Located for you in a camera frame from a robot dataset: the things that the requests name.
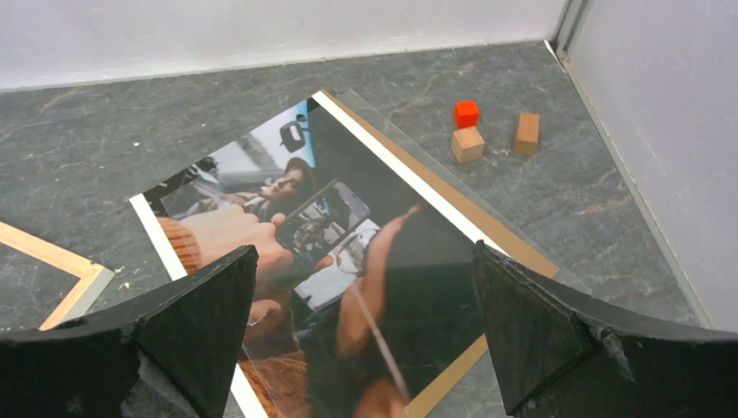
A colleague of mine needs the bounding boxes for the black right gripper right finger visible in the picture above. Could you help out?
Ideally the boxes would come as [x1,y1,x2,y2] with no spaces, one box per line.
[473,241,737,417]

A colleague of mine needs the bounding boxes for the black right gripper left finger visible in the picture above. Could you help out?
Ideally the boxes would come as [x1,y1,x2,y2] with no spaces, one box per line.
[1,246,258,417]

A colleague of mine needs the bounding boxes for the light wooden picture frame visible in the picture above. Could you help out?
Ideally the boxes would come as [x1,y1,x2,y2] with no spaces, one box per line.
[1,223,115,332]

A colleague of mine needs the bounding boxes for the printed photo with white border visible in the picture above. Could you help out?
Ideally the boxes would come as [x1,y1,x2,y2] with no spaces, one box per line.
[129,90,508,418]

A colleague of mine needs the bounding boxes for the clear acrylic sheet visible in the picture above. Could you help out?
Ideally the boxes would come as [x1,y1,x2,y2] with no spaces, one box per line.
[158,88,591,418]

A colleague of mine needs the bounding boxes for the brown cardboard backing board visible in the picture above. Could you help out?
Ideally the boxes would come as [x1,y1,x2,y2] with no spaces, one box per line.
[301,91,558,417]

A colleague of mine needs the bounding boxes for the rectangular wooden block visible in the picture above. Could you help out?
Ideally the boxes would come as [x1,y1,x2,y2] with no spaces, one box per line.
[513,112,540,155]

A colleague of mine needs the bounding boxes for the small wooden cube block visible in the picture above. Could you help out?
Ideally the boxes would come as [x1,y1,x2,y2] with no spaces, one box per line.
[451,126,486,164]

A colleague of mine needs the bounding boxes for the red cube block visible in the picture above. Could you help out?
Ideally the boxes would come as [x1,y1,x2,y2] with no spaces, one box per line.
[453,100,480,129]

